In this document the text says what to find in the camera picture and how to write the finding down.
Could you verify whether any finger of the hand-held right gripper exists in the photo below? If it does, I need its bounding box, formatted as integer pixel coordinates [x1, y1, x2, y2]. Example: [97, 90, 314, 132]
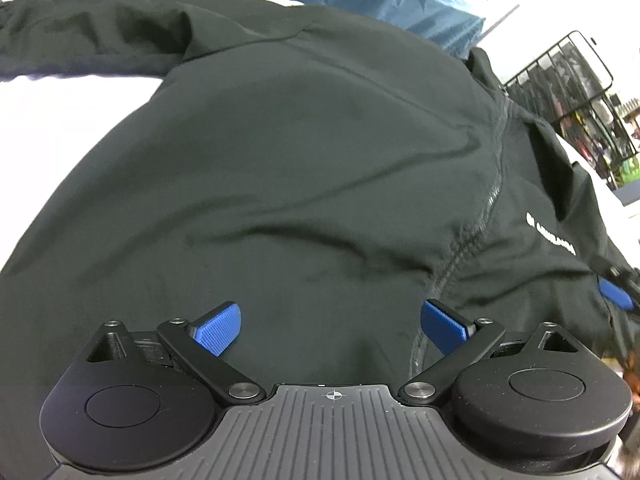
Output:
[597, 262, 640, 312]

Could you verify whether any black wire storage rack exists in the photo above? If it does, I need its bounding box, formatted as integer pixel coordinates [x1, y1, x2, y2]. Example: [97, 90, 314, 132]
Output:
[504, 30, 640, 192]

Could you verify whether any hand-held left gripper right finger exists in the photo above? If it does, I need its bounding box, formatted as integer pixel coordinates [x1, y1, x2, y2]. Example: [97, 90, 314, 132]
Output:
[397, 298, 583, 407]

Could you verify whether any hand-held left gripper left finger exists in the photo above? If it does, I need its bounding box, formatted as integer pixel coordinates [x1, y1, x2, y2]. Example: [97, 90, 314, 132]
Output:
[85, 300, 268, 407]

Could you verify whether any black zip jacket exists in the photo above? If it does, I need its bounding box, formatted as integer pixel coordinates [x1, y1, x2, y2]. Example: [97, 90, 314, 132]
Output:
[0, 0, 640, 396]

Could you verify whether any mauve striped blanket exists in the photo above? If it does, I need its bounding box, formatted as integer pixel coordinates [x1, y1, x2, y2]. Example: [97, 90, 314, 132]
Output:
[552, 135, 632, 261]

